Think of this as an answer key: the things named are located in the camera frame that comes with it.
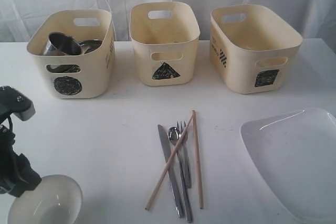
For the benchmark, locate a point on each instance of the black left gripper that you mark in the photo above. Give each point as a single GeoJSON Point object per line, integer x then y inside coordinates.
{"type": "Point", "coordinates": [17, 175]}

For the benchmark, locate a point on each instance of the white ceramic bowl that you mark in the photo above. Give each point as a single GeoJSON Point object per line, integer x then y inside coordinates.
{"type": "Point", "coordinates": [57, 199]}

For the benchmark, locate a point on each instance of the steel mug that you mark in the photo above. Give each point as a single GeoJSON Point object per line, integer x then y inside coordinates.
{"type": "Point", "coordinates": [59, 44]}

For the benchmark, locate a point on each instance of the steel bowl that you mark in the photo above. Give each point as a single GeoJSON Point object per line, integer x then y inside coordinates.
{"type": "Point", "coordinates": [88, 46]}

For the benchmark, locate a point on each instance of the steel spoon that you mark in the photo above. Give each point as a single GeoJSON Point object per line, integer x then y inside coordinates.
{"type": "Point", "coordinates": [174, 137]}

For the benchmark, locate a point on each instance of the steel fork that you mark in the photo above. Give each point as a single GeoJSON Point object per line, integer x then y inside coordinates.
{"type": "Point", "coordinates": [187, 174]}

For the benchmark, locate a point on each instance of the slanted wooden chopstick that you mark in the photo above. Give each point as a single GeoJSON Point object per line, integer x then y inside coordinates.
{"type": "Point", "coordinates": [167, 166]}

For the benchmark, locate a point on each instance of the cream bin with circle mark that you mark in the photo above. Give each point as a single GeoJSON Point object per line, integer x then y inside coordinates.
{"type": "Point", "coordinates": [81, 76]}

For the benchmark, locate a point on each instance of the cream bin with triangle mark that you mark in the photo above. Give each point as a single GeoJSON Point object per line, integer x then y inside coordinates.
{"type": "Point", "coordinates": [165, 38]}

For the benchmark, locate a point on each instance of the cream bin with square mark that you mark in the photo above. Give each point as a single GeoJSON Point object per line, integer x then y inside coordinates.
{"type": "Point", "coordinates": [252, 47]}

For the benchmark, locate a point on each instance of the white square plate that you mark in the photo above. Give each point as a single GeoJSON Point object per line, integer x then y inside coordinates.
{"type": "Point", "coordinates": [294, 153]}

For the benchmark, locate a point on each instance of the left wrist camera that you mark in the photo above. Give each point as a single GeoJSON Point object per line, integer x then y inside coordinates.
{"type": "Point", "coordinates": [14, 102]}

